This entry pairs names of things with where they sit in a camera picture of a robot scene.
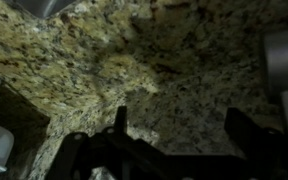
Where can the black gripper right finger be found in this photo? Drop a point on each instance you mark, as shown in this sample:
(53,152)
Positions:
(242,130)

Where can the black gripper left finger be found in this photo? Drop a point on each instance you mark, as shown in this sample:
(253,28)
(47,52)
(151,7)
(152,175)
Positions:
(121,120)

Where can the steel gooseneck tap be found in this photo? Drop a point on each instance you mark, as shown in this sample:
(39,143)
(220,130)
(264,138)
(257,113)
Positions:
(284,66)

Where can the stainless steel sink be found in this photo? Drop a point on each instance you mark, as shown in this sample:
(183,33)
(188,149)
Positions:
(40,6)

